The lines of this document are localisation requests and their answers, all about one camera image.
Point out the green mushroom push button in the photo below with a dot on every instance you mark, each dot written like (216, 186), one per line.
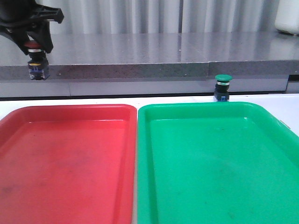
(221, 93)

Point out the red mushroom push button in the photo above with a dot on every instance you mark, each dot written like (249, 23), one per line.
(38, 66)

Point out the red plastic tray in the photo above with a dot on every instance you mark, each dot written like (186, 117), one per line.
(67, 164)

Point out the white container on counter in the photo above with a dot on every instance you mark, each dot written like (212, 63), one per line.
(287, 17)

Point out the green plastic tray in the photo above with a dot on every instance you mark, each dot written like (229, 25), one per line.
(216, 163)

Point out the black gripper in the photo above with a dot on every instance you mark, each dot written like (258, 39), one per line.
(20, 18)

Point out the grey stone counter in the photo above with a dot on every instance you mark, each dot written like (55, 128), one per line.
(155, 64)

